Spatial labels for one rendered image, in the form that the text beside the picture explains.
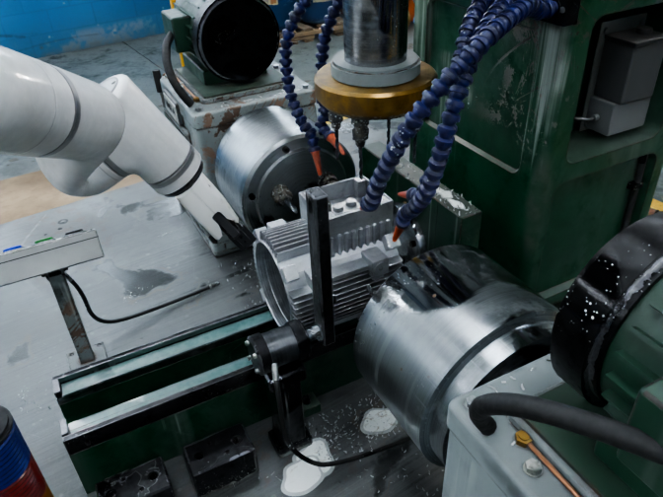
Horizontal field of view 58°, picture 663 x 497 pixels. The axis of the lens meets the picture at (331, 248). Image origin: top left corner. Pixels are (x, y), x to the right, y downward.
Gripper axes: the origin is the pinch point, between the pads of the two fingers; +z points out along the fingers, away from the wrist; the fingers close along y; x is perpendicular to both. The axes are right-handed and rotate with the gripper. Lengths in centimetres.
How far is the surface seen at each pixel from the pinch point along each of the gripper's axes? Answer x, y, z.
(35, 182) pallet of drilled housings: -79, -247, 63
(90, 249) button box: -21.3, -14.7, -8.3
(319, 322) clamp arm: 0.8, 19.7, 6.7
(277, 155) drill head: 14.1, -15.1, 2.5
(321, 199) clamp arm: 12.2, 21.0, -11.2
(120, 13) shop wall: 21, -556, 108
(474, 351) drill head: 13.1, 43.9, 1.3
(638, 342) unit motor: 21, 62, -14
